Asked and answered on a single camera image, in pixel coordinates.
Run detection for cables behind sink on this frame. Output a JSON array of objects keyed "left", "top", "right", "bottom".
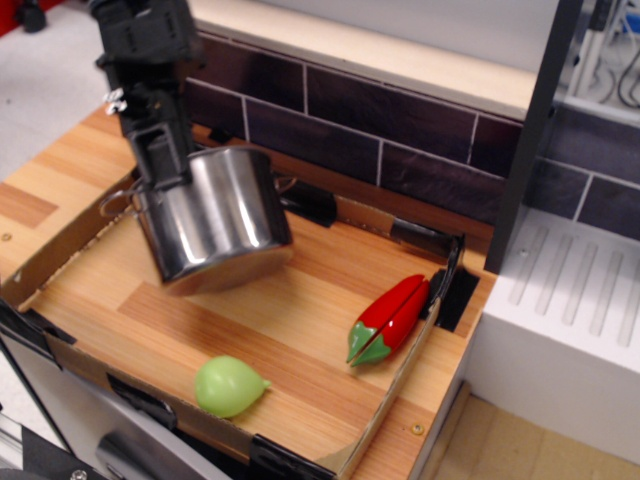
[{"left": 582, "top": 0, "right": 640, "bottom": 109}]

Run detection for black caster wheel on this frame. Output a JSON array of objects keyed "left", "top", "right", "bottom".
[{"left": 14, "top": 0, "right": 47, "bottom": 34}]

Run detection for white toy sink drainboard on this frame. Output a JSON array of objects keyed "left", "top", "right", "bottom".
[{"left": 465, "top": 210, "right": 639, "bottom": 462}]

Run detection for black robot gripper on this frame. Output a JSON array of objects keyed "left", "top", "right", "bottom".
[{"left": 89, "top": 1, "right": 205, "bottom": 190}]

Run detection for dark grey vertical post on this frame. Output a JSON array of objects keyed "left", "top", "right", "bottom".
[{"left": 485, "top": 0, "right": 591, "bottom": 274}]

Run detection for red chili pepper toy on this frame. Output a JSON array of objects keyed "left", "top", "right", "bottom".
[{"left": 346, "top": 275, "right": 430, "bottom": 367}]

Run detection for cardboard fence with black tape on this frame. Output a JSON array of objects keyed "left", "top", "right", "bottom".
[{"left": 0, "top": 129, "right": 480, "bottom": 480}]

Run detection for stainless steel pot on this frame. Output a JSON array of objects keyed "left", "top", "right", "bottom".
[{"left": 100, "top": 146, "right": 293, "bottom": 296}]

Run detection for green plastic pear toy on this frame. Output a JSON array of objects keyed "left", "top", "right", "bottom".
[{"left": 195, "top": 355, "right": 271, "bottom": 418}]

